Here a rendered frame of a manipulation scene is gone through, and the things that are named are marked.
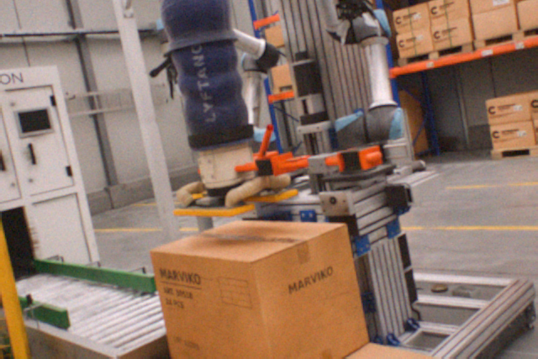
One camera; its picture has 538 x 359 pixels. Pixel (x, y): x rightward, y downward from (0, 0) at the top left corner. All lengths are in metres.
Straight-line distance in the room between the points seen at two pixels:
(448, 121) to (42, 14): 7.70
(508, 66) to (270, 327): 9.13
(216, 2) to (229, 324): 1.00
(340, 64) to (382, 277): 0.97
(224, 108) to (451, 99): 9.18
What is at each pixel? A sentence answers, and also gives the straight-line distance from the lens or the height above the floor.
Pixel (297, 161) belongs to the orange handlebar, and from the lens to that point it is 1.74.
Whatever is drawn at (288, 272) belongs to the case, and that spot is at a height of 0.87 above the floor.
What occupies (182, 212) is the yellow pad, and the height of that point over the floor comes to 1.07.
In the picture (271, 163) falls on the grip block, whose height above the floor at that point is 1.19.
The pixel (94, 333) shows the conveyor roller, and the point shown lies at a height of 0.54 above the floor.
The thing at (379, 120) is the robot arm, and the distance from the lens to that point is 2.39.
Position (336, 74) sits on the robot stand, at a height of 1.44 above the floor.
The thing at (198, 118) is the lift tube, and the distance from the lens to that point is 1.96.
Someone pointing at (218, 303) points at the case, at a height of 0.80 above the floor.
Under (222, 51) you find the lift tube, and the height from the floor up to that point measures 1.56.
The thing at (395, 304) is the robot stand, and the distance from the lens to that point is 2.92.
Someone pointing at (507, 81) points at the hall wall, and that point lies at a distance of 10.64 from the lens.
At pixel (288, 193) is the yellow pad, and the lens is 2.00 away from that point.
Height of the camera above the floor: 1.35
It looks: 4 degrees down
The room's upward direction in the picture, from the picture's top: 11 degrees counter-clockwise
